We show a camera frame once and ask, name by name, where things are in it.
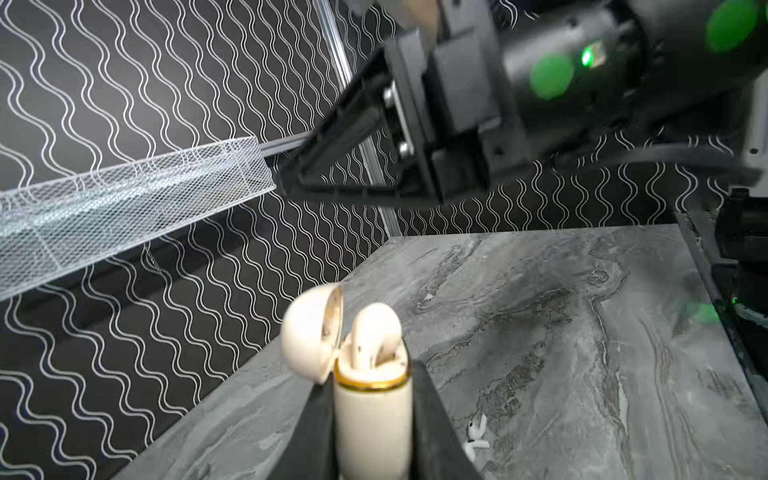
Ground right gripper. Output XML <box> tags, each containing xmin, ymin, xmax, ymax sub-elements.
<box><xmin>275</xmin><ymin>1</ymin><xmax>646</xmax><ymax>207</ymax></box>

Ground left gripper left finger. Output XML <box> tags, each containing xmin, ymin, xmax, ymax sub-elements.
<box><xmin>267</xmin><ymin>382</ymin><xmax>336</xmax><ymax>480</ymax></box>

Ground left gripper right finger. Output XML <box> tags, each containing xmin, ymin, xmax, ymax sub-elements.
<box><xmin>409</xmin><ymin>361</ymin><xmax>481</xmax><ymax>480</ymax></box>

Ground beige earbud charging case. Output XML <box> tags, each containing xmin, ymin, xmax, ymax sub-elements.
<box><xmin>280</xmin><ymin>283</ymin><xmax>413</xmax><ymax>479</ymax></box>

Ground beige earbud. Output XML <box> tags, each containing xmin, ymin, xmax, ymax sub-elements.
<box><xmin>351</xmin><ymin>303</ymin><xmax>402</xmax><ymax>371</ymax></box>

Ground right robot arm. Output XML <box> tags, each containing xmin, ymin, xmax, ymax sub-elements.
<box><xmin>276</xmin><ymin>1</ymin><xmax>767</xmax><ymax>235</ymax></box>

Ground white earbud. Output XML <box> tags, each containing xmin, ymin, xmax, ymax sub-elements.
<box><xmin>462</xmin><ymin>439</ymin><xmax>490</xmax><ymax>463</ymax></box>
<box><xmin>467</xmin><ymin>414</ymin><xmax>487</xmax><ymax>441</ymax></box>

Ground white mesh basket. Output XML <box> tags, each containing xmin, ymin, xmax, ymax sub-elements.
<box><xmin>1</xmin><ymin>137</ymin><xmax>275</xmax><ymax>299</ymax></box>

